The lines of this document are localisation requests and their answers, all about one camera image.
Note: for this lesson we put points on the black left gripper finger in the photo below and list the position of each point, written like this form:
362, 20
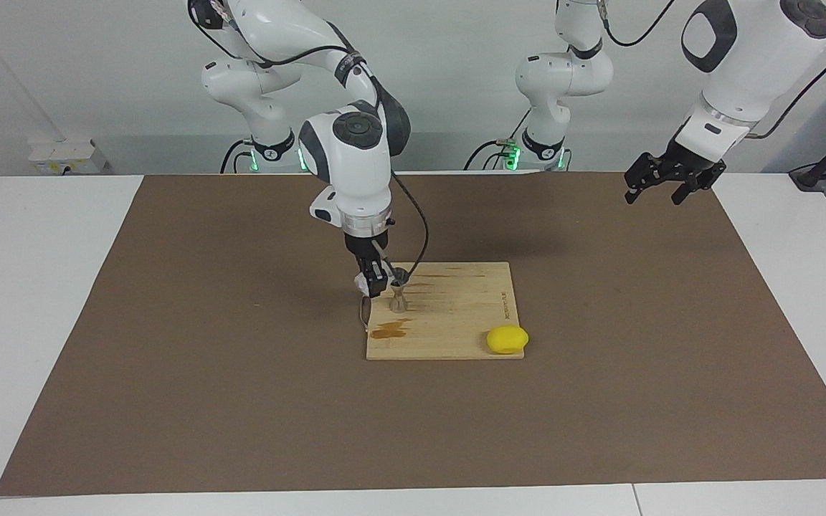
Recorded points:
707, 179
648, 173

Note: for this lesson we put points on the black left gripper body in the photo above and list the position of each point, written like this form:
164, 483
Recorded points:
689, 163

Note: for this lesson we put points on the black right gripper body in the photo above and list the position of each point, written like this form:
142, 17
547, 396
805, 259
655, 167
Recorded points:
366, 249

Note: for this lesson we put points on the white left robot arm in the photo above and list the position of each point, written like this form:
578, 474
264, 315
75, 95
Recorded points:
757, 64

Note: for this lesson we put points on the yellow lemon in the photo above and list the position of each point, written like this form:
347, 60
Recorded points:
506, 340

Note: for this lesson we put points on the brown table mat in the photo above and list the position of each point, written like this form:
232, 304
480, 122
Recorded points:
241, 416

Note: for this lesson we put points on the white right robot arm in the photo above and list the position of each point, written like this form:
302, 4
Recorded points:
355, 172

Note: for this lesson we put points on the metal jigger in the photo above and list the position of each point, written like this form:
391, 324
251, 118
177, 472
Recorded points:
399, 301

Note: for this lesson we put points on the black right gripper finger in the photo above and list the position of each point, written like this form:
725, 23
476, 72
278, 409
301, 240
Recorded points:
363, 271
378, 279

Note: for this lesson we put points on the clear glass cup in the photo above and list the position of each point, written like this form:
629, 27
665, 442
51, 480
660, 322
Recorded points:
361, 287

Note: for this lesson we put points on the white power strip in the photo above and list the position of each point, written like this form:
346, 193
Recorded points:
62, 154

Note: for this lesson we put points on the wooden cutting board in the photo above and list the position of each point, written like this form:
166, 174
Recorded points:
456, 322

